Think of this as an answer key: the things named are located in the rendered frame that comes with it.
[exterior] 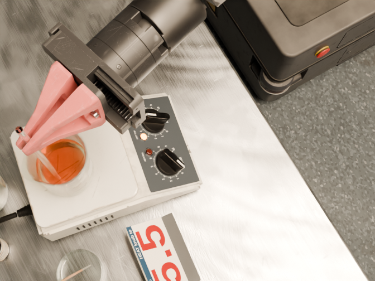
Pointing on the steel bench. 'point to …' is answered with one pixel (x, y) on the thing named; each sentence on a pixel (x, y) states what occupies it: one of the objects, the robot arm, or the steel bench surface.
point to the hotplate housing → (129, 207)
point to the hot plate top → (49, 214)
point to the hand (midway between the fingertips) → (28, 143)
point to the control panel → (163, 107)
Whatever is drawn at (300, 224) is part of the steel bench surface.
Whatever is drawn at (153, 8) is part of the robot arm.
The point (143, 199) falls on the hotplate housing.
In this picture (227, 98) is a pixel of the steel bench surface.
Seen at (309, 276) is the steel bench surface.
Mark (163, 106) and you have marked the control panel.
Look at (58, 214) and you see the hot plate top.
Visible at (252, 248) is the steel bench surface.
